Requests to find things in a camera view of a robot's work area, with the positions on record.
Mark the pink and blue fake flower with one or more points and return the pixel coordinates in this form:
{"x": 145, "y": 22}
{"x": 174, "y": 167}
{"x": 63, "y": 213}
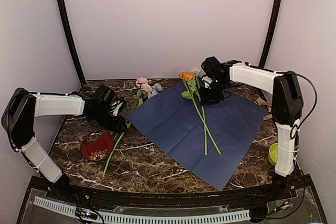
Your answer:
{"x": 145, "y": 90}

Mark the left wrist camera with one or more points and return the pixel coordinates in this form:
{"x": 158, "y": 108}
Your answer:
{"x": 116, "y": 107}

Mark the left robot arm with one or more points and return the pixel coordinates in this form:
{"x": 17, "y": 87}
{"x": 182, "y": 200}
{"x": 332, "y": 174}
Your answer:
{"x": 24, "y": 107}

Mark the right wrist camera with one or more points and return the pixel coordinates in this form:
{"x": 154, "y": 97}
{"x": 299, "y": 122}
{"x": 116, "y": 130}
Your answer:
{"x": 206, "y": 81}

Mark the black left corner post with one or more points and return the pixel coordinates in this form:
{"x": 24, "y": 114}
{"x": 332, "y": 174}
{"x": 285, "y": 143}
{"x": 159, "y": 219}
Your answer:
{"x": 70, "y": 41}

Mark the black right corner post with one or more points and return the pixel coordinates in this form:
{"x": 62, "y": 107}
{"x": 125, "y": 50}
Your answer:
{"x": 270, "y": 33}

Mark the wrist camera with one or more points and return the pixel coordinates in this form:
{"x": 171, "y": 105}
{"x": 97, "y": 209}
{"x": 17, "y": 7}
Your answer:
{"x": 206, "y": 81}
{"x": 116, "y": 107}

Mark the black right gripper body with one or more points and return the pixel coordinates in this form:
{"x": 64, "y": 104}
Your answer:
{"x": 214, "y": 93}

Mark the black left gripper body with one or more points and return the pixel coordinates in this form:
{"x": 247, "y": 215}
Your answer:
{"x": 107, "y": 123}

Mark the black corner post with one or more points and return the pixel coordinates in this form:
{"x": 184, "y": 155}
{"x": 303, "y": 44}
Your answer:
{"x": 270, "y": 33}
{"x": 70, "y": 41}

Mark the beige satin ribbon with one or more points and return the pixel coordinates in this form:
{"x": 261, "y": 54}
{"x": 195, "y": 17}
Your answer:
{"x": 267, "y": 106}

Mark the black front frame rail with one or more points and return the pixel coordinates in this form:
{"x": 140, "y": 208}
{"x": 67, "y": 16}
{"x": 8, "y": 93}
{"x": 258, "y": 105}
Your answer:
{"x": 256, "y": 197}

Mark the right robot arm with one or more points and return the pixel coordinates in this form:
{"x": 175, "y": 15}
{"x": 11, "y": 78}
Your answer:
{"x": 286, "y": 106}

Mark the yellow-green bowl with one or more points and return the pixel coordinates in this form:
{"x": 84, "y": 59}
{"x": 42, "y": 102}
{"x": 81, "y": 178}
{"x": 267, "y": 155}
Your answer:
{"x": 272, "y": 154}

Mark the blue wrapping paper sheet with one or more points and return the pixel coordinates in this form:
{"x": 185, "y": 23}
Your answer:
{"x": 173, "y": 125}

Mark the red floral plate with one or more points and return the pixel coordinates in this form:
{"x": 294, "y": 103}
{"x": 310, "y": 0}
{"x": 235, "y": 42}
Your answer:
{"x": 97, "y": 147}

